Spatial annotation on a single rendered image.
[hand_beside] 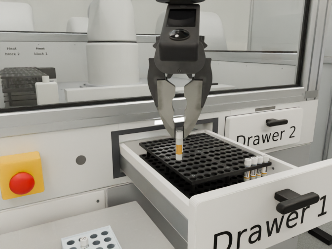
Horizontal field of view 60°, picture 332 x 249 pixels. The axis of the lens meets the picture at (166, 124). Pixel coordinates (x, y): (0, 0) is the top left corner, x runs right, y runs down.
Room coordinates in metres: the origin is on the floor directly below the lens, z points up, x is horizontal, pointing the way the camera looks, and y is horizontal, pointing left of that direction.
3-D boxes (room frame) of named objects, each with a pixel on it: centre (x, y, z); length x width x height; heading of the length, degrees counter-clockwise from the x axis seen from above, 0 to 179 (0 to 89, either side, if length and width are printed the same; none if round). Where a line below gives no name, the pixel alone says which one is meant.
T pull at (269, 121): (0.79, -0.31, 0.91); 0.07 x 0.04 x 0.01; 117
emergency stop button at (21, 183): (0.47, 0.26, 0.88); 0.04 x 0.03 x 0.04; 117
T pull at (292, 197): (0.36, -0.17, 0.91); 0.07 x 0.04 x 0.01; 117
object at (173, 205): (0.57, -0.06, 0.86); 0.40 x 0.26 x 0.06; 27
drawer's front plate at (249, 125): (0.81, -0.29, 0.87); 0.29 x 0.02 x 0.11; 117
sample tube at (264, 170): (0.51, -0.19, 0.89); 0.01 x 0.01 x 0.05
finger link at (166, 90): (0.45, 0.00, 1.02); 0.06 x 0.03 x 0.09; 177
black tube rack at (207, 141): (0.56, -0.07, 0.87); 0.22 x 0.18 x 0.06; 27
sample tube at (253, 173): (0.49, -0.16, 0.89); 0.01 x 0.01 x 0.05
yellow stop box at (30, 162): (0.50, 0.27, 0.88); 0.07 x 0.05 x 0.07; 117
